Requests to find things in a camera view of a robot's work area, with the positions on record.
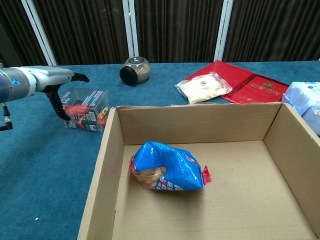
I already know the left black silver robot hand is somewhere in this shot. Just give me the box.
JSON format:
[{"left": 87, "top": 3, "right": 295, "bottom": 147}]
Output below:
[{"left": 29, "top": 65, "right": 90, "bottom": 121}]

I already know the clear box with red item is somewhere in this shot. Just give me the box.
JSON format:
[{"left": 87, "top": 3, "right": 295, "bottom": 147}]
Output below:
[{"left": 58, "top": 87, "right": 111, "bottom": 133}]

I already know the blue red snack bag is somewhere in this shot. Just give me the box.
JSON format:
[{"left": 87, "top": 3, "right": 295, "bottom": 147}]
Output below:
[{"left": 128, "top": 141, "right": 212, "bottom": 194}]

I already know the pale blue tissue pack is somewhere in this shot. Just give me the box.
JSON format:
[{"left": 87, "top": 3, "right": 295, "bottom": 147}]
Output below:
[{"left": 281, "top": 81, "right": 320, "bottom": 137}]

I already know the open brown cardboard box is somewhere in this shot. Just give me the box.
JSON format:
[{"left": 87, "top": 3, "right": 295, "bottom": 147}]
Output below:
[{"left": 76, "top": 101, "right": 320, "bottom": 240}]

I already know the dark brown partition panel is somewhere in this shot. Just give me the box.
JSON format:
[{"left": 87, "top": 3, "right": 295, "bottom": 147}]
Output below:
[
  {"left": 134, "top": 0, "right": 223, "bottom": 63},
  {"left": 33, "top": 0, "right": 130, "bottom": 66},
  {"left": 0, "top": 0, "right": 48, "bottom": 67},
  {"left": 222, "top": 0, "right": 320, "bottom": 62}
]

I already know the round glass jar black lid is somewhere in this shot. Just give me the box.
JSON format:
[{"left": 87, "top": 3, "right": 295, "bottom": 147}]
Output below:
[{"left": 119, "top": 56, "right": 151, "bottom": 87}]

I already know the blue felt table cloth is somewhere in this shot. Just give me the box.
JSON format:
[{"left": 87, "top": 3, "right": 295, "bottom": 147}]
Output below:
[{"left": 0, "top": 59, "right": 320, "bottom": 240}]

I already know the clear bag of beige grains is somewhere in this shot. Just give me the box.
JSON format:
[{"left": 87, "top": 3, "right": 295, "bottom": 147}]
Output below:
[{"left": 174, "top": 71, "right": 233, "bottom": 105}]

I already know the plain red paper envelope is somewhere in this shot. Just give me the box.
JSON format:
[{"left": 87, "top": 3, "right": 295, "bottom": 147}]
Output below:
[{"left": 184, "top": 59, "right": 255, "bottom": 87}]

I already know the red gold certificate folder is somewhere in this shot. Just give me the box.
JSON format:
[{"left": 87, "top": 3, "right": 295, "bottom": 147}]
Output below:
[{"left": 221, "top": 73, "right": 291, "bottom": 105}]

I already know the white partition frame post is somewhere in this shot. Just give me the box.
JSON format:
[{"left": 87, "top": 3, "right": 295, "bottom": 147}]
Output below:
[
  {"left": 214, "top": 0, "right": 234, "bottom": 62},
  {"left": 121, "top": 0, "right": 140, "bottom": 59},
  {"left": 20, "top": 0, "right": 58, "bottom": 66}
]

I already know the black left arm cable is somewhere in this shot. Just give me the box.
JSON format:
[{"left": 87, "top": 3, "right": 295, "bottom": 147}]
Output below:
[{"left": 0, "top": 102, "right": 14, "bottom": 132}]

